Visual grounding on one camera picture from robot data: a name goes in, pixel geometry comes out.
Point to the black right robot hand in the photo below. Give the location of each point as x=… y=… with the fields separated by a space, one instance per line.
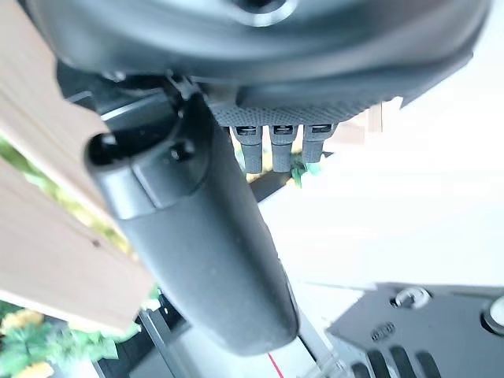
x=204 y=244

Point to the brown wooden plank fence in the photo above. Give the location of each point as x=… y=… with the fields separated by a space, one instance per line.
x=51 y=244

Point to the silver metal rod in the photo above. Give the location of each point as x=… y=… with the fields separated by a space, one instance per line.
x=319 y=356

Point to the artificial green plant yellow flowers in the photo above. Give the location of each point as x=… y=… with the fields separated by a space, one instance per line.
x=35 y=342

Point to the black metal plate with slots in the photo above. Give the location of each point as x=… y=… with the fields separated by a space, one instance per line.
x=425 y=334

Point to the black metal frame bar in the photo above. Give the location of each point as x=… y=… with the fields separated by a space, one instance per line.
x=157 y=338

